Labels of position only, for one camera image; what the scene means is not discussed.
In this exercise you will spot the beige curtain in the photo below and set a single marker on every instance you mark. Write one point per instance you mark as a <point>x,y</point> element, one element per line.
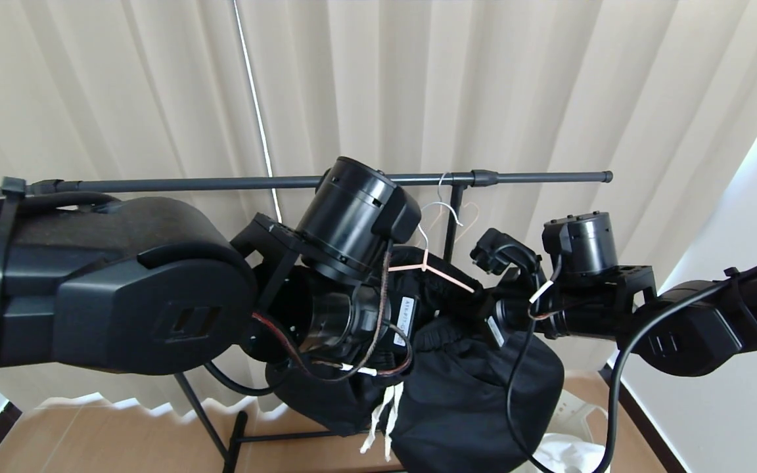
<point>549,85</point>

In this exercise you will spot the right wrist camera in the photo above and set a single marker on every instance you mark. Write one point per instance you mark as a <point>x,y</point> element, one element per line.
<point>497,249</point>

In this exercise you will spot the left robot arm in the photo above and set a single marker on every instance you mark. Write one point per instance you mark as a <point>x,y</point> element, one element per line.
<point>122,295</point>

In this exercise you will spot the pink clothes hanger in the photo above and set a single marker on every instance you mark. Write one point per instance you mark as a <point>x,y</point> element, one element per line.
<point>437,270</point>
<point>470,217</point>

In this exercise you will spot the black garment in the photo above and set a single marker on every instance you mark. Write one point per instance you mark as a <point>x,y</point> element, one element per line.
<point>470,394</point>

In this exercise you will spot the black clothes rack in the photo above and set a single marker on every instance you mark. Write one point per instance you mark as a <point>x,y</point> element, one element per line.
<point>516,177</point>

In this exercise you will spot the white garment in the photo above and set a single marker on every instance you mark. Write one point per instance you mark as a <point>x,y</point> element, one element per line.
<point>569,456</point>

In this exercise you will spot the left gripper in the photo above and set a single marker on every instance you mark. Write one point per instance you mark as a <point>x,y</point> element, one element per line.
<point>365,322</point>

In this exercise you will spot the white laundry basket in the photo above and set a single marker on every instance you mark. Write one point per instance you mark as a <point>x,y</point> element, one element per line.
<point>579,410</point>

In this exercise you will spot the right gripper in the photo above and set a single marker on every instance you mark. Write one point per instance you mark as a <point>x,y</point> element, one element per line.
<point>529,315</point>

